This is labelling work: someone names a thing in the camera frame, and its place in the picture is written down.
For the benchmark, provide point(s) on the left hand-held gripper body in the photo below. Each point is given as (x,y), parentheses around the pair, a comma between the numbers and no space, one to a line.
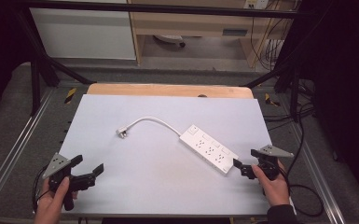
(59,169)

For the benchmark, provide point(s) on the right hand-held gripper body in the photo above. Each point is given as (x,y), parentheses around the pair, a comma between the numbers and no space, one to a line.
(270,165)

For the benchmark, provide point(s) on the white power strip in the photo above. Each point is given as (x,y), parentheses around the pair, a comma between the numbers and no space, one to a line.
(209,151)

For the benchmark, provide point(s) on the person's right hand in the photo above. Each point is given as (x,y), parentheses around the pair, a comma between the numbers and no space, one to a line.
(275,191)

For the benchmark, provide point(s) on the person's left hand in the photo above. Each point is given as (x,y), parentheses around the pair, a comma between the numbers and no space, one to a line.
(49,205)

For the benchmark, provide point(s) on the white board table cover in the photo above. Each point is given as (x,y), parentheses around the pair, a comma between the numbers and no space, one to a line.
(136,183)

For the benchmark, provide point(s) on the white plug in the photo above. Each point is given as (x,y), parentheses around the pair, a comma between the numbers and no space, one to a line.
(121,132)

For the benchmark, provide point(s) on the wooden table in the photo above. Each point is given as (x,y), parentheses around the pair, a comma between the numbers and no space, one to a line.
(168,90)

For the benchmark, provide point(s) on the white cabinet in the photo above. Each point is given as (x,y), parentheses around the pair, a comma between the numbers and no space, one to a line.
(84,34)

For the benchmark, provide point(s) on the light wooden desk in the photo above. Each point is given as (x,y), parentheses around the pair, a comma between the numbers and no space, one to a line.
(192,25)

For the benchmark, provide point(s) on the office chair base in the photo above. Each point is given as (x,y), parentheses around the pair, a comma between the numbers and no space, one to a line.
(169,39)

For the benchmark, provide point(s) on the black metal crossbar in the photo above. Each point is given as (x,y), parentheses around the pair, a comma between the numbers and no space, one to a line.
(168,10)

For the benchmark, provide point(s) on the aluminium rail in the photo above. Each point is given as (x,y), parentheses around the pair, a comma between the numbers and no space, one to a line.
(15,146)
(318,174)

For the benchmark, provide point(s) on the black metal frame stand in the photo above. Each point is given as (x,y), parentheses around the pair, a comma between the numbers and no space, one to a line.
(38,65)
(293,77)

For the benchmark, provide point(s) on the white wall socket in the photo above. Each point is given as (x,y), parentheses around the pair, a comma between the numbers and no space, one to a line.
(256,3)

